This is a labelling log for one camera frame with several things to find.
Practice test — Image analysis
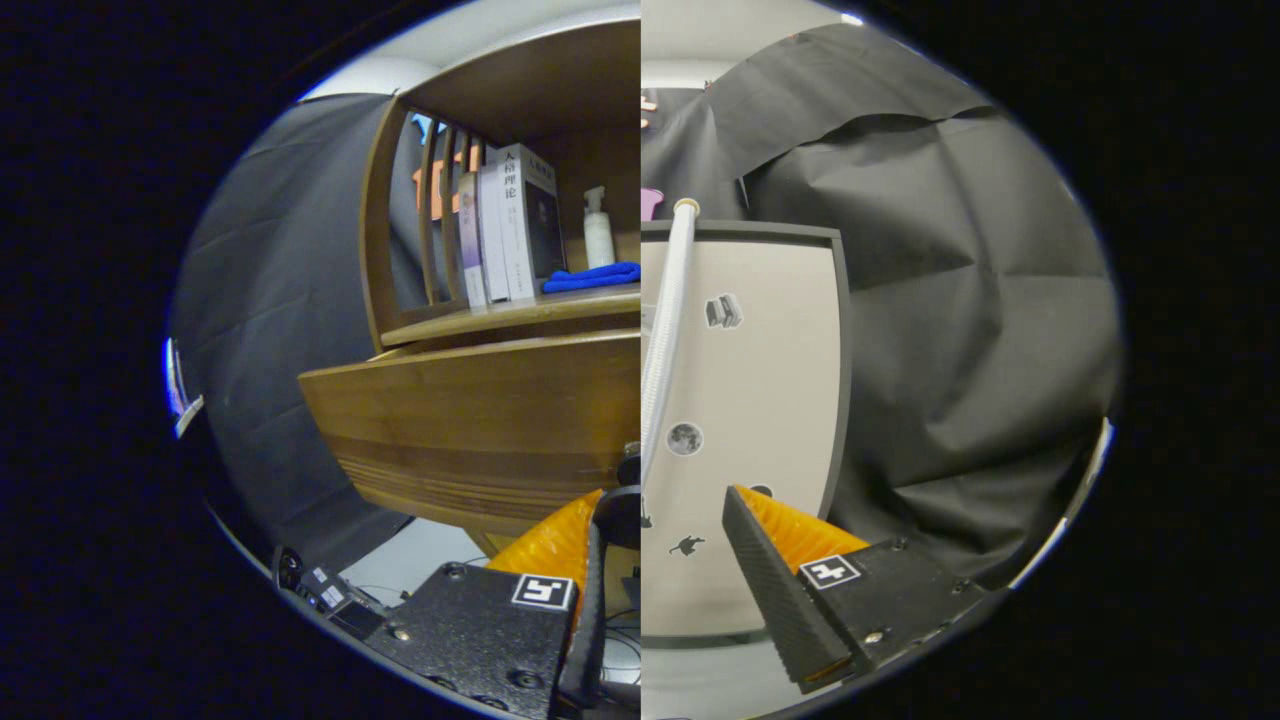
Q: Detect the white corrugated hose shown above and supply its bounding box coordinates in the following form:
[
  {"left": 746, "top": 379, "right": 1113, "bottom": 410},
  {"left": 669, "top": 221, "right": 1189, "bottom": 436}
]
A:
[{"left": 640, "top": 198, "right": 701, "bottom": 491}]

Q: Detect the black electronic box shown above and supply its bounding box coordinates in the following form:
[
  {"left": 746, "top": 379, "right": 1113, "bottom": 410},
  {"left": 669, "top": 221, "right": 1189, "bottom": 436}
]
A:
[{"left": 272, "top": 545, "right": 396, "bottom": 641}]

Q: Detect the brown wooden cabinet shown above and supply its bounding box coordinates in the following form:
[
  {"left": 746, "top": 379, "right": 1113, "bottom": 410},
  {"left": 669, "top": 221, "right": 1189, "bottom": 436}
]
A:
[{"left": 358, "top": 18, "right": 641, "bottom": 561}]

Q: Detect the black backdrop cloth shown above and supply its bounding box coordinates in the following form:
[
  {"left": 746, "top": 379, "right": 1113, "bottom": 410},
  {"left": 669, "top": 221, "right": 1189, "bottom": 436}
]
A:
[{"left": 168, "top": 22, "right": 1123, "bottom": 593}]

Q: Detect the grey panel with dark frame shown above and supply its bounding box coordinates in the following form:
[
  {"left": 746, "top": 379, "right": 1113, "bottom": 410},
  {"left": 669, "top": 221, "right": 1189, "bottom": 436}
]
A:
[{"left": 640, "top": 220, "right": 853, "bottom": 641}]

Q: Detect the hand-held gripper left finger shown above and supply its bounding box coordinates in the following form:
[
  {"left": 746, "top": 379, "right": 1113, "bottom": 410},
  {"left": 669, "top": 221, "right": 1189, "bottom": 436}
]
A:
[{"left": 363, "top": 488, "right": 609, "bottom": 720}]

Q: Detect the brown wooden drawer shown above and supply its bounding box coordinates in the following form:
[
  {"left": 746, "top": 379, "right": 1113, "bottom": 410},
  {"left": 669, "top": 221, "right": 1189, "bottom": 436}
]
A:
[{"left": 298, "top": 330, "right": 641, "bottom": 541}]

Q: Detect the white pump bottle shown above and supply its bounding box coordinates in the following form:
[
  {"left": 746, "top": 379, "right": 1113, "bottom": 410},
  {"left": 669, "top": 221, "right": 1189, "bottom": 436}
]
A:
[{"left": 583, "top": 186, "right": 617, "bottom": 269}]

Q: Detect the black drawer knob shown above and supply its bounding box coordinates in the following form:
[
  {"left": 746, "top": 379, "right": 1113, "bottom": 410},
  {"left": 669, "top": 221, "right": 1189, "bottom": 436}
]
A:
[{"left": 592, "top": 455, "right": 641, "bottom": 549}]

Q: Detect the thin white book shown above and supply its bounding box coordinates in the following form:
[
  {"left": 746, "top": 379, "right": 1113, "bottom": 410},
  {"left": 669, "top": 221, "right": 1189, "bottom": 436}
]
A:
[{"left": 477, "top": 163, "right": 511, "bottom": 304}]

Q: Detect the purple spine book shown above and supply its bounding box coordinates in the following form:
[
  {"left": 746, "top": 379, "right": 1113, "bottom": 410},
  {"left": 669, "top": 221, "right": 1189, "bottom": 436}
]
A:
[{"left": 457, "top": 172, "right": 488, "bottom": 309}]

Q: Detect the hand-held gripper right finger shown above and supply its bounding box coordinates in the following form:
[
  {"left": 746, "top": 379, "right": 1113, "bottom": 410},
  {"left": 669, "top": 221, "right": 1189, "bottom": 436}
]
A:
[{"left": 722, "top": 484, "right": 989, "bottom": 695}]

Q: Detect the thick white and dark book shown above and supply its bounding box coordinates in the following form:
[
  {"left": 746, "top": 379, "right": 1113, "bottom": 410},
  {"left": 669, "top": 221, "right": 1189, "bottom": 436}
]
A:
[{"left": 497, "top": 143, "right": 568, "bottom": 301}]

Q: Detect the wooden countertop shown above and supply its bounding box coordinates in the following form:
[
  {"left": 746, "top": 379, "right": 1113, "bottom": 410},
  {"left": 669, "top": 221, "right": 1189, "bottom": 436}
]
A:
[{"left": 380, "top": 283, "right": 641, "bottom": 349}]

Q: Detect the blue cloth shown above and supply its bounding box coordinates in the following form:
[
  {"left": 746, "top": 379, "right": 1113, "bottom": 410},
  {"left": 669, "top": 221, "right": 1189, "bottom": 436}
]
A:
[{"left": 541, "top": 262, "right": 641, "bottom": 295}]

